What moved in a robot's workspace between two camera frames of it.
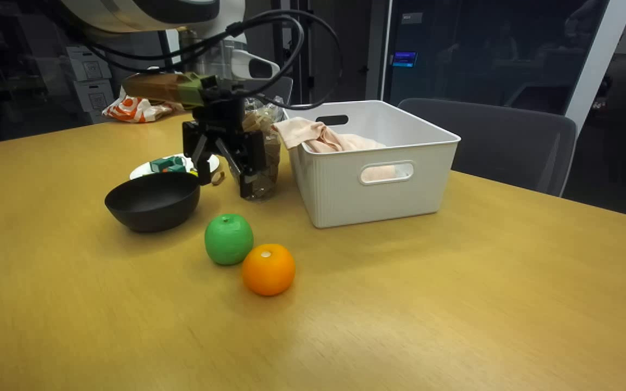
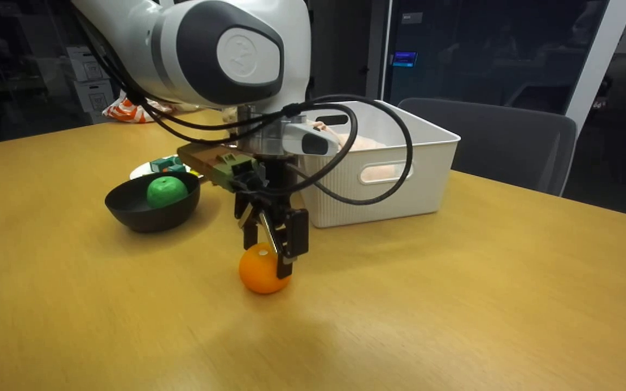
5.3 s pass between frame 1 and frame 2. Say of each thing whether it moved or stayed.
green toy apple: moved
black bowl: stayed
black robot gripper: moved
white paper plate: stayed
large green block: stayed
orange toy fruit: stayed
